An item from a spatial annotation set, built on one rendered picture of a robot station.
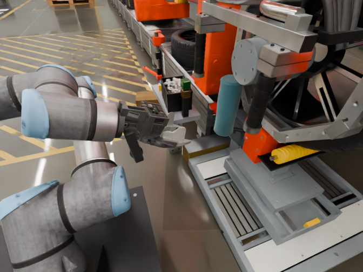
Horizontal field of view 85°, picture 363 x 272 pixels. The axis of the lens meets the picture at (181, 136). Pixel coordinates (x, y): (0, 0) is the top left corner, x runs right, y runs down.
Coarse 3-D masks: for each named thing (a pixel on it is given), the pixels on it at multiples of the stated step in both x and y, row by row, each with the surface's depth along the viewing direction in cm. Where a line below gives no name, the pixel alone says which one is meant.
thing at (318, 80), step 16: (336, 48) 56; (320, 64) 66; (336, 64) 57; (288, 80) 74; (304, 80) 68; (320, 80) 63; (272, 96) 85; (288, 96) 87; (304, 96) 71; (320, 96) 64; (288, 112) 80; (304, 112) 80; (320, 112) 79; (336, 112) 61
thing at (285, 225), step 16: (240, 176) 114; (256, 192) 106; (256, 208) 100; (288, 208) 99; (304, 208) 99; (320, 208) 96; (336, 208) 97; (272, 224) 91; (288, 224) 90; (304, 224) 93; (320, 224) 94; (288, 240) 92
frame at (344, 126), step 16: (240, 32) 78; (352, 96) 46; (272, 112) 79; (352, 112) 47; (272, 128) 73; (288, 128) 71; (304, 128) 60; (320, 128) 55; (336, 128) 51; (352, 128) 48
